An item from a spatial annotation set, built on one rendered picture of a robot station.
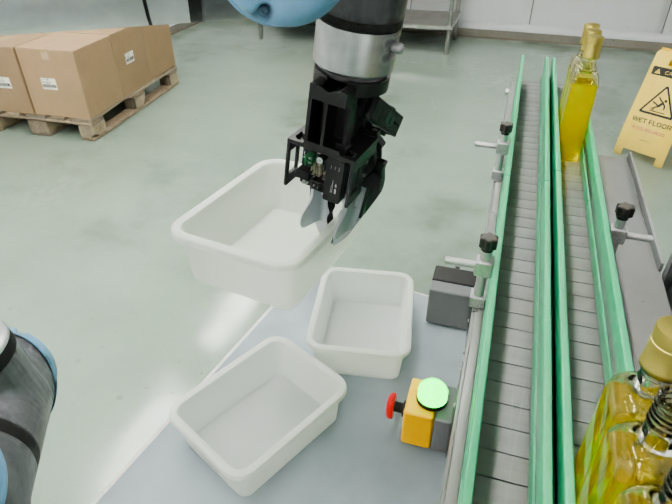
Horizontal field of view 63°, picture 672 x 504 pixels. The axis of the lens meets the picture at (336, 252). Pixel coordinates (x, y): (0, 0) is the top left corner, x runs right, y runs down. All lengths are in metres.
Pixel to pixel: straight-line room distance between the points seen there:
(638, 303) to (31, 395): 0.87
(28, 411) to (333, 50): 0.45
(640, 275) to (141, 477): 0.87
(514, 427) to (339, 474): 0.26
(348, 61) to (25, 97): 3.70
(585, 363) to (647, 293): 0.22
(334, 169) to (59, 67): 3.41
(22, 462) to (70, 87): 3.39
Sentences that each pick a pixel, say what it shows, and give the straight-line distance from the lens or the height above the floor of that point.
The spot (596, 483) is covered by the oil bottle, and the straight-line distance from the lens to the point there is 0.56.
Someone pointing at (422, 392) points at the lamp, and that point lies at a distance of 0.82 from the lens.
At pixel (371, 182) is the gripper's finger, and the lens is 0.58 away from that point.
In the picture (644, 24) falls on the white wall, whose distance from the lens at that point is 6.32.
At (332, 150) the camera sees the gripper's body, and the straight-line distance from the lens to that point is 0.51.
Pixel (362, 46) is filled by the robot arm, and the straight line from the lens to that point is 0.49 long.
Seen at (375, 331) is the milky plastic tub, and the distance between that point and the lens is 1.04.
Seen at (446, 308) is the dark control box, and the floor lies 0.80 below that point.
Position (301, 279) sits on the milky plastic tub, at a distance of 0.61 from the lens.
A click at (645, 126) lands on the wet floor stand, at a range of 3.79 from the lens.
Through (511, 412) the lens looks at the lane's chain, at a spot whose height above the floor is 0.88.
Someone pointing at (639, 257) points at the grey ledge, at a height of 0.88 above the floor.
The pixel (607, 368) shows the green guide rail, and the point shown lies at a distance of 0.85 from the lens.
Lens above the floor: 1.46
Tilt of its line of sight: 35 degrees down
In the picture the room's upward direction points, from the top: straight up
